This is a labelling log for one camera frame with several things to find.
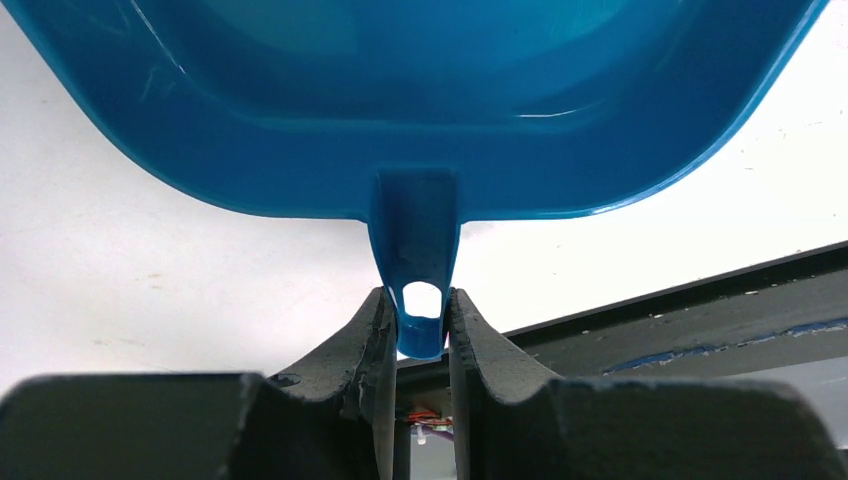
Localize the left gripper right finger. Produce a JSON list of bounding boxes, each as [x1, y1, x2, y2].
[[447, 288, 561, 479]]

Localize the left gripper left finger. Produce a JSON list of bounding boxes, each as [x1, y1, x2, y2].
[[269, 287, 397, 479]]

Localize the blue plastic dustpan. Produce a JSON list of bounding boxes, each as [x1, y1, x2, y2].
[[6, 1, 825, 359]]

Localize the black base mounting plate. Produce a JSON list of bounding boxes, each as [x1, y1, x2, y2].
[[398, 242, 847, 405]]

